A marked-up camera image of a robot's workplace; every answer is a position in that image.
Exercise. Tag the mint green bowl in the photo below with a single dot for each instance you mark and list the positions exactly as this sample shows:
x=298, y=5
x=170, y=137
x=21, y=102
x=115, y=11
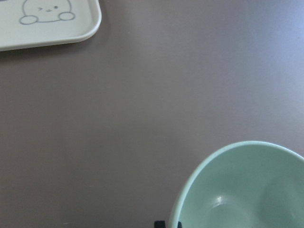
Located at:
x=243, y=185

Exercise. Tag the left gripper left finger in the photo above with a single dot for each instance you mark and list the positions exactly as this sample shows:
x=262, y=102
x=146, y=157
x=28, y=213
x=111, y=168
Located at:
x=159, y=224

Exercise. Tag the cream rabbit tray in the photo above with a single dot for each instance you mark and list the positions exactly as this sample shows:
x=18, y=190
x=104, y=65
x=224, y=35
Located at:
x=38, y=23

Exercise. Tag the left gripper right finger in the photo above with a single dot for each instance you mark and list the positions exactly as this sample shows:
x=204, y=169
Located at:
x=179, y=225

